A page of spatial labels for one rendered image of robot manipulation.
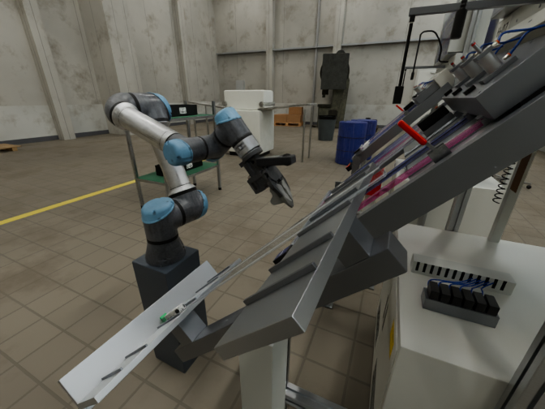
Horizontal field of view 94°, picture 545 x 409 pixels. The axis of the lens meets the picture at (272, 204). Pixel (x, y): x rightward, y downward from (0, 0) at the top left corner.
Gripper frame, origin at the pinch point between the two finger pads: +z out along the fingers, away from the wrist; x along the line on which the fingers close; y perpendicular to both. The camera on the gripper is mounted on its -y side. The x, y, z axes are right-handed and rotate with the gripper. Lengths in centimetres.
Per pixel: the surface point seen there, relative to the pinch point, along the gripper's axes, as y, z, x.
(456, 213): -35, 46, -50
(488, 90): -49, -1, 16
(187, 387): 81, 42, 22
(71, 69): 579, -593, -434
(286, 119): 340, -196, -1001
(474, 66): -52, -5, 0
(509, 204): -51, 48, -46
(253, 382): -1.7, 15.6, 47.3
